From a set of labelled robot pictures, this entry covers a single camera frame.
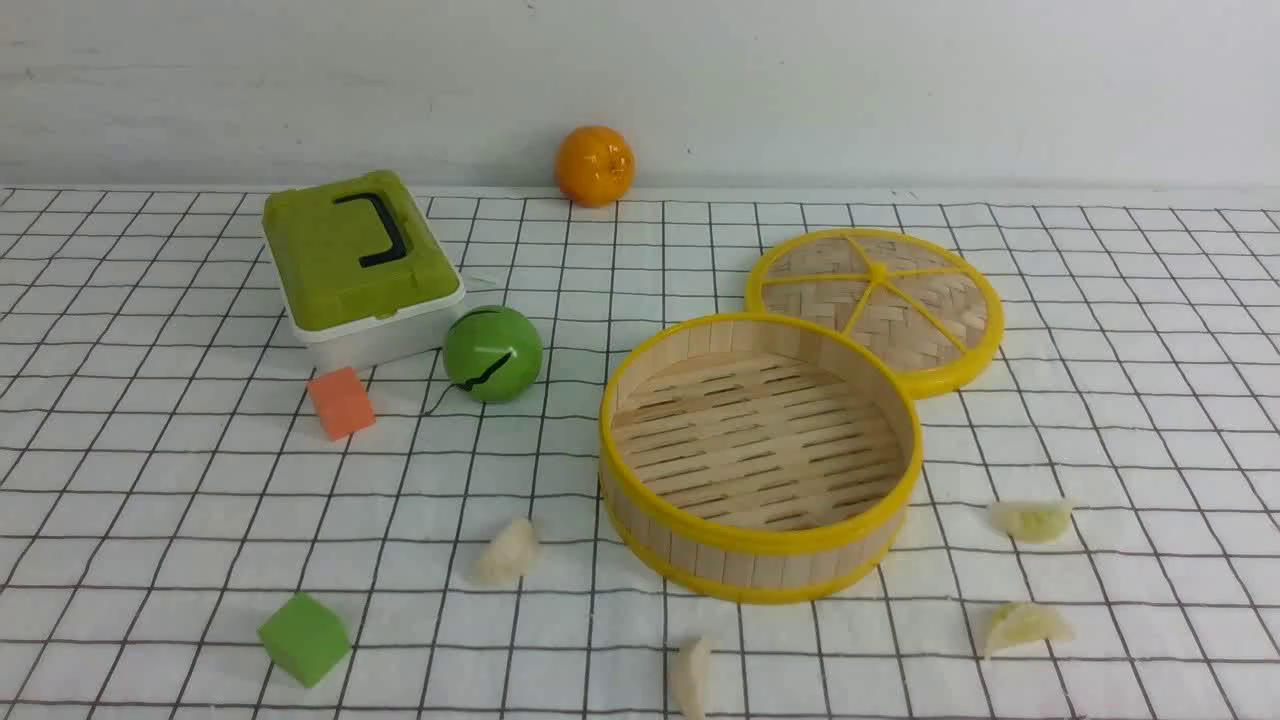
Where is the white dumpling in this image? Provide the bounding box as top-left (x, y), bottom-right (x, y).
top-left (471, 518), bottom-right (541, 587)
top-left (669, 635), bottom-right (710, 720)

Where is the green foam cube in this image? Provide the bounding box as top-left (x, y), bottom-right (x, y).
top-left (257, 592), bottom-right (352, 688)

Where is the green ball with cord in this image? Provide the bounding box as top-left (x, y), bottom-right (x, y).
top-left (443, 305), bottom-right (544, 404)

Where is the green lid white box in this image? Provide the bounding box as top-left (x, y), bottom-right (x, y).
top-left (261, 170), bottom-right (466, 373)

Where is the woven bamboo steamer lid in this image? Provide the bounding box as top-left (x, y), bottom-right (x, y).
top-left (744, 227), bottom-right (1006, 398)

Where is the orange foam cube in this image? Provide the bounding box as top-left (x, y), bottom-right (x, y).
top-left (306, 366), bottom-right (376, 442)

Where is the white black grid tablecloth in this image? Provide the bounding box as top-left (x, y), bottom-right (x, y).
top-left (1, 183), bottom-right (1279, 719)

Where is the green dumpling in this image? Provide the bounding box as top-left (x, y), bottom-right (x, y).
top-left (988, 498), bottom-right (1075, 544)
top-left (982, 602), bottom-right (1075, 659)

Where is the bamboo steamer tray yellow rim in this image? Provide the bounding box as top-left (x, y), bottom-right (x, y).
top-left (598, 313), bottom-right (923, 603)

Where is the orange plastic fruit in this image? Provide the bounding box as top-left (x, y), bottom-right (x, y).
top-left (556, 126), bottom-right (635, 208)

